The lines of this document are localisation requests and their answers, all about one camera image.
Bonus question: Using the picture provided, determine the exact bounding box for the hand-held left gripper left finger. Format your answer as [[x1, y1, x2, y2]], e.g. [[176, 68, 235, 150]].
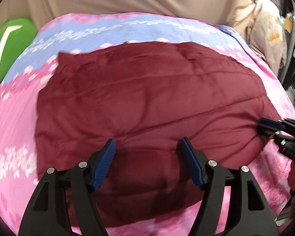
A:
[[18, 139, 117, 236]]

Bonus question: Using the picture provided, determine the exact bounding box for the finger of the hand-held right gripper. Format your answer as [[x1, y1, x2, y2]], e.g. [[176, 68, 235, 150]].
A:
[[260, 118, 295, 131], [257, 125, 286, 138]]

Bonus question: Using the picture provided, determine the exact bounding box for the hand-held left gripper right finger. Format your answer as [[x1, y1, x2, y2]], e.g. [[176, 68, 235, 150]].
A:
[[176, 137, 278, 236]]

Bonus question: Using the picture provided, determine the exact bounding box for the maroon puffer jacket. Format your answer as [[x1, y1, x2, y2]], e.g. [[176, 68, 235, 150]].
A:
[[34, 42, 282, 228]]

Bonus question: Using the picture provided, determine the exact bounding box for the pale floral hanging cloth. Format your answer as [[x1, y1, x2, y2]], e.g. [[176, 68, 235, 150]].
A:
[[246, 0, 289, 72]]

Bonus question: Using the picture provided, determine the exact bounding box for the pink floral bed sheet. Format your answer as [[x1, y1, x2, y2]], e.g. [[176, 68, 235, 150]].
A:
[[0, 12, 295, 236]]

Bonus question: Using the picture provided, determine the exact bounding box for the brown cardboard tag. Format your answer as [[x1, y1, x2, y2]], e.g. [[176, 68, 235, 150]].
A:
[[284, 18, 294, 32]]

